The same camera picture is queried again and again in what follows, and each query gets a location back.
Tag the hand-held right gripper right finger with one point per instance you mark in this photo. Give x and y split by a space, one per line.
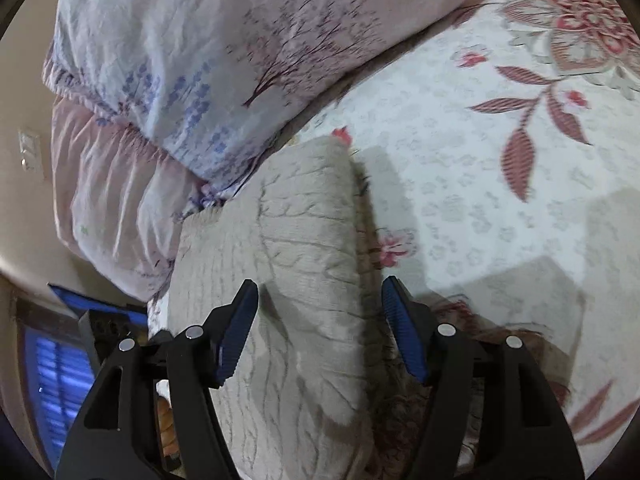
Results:
406 335

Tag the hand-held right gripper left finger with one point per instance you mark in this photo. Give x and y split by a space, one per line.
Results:
235 340

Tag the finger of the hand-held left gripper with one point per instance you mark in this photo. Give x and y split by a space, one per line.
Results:
100 306

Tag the person's left hand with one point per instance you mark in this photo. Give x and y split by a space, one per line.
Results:
166 422

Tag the window with blinds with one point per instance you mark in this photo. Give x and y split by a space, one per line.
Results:
52 385

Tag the pink floral duvet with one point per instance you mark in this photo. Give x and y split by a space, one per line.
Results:
110 195

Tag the floral bed sheet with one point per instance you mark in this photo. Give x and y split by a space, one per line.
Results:
500 200

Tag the blue floral pillow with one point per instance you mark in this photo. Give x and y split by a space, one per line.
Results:
210 50

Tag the white wall switch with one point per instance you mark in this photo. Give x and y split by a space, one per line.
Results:
28 152

